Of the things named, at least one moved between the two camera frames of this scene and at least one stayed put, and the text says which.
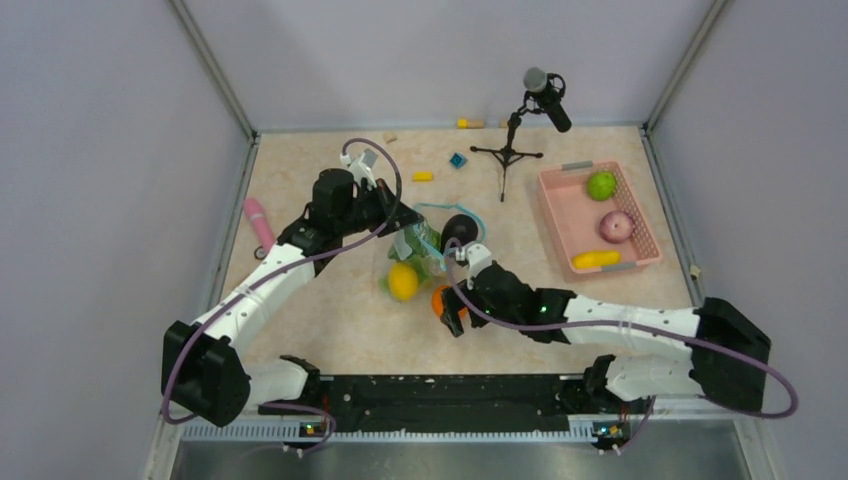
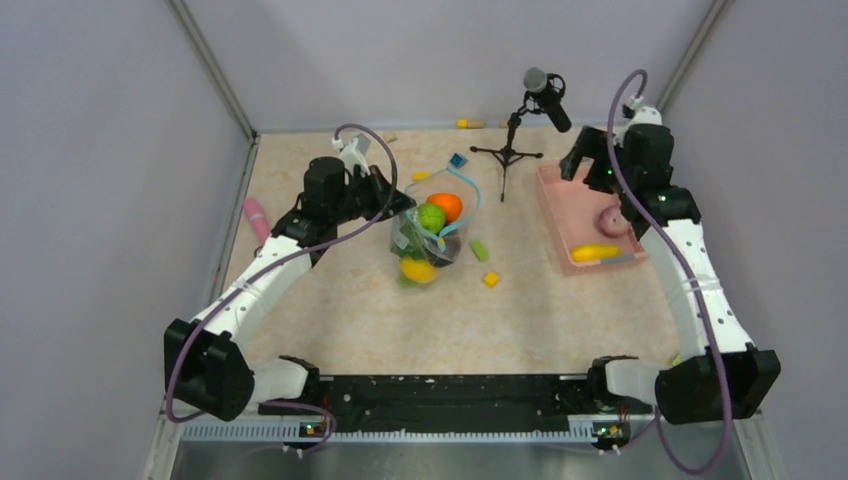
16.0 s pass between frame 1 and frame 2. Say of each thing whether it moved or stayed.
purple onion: stayed
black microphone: stayed
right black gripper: moved
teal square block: stayed
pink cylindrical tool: stayed
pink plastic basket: stayed
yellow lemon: moved
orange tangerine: moved
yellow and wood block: stayed
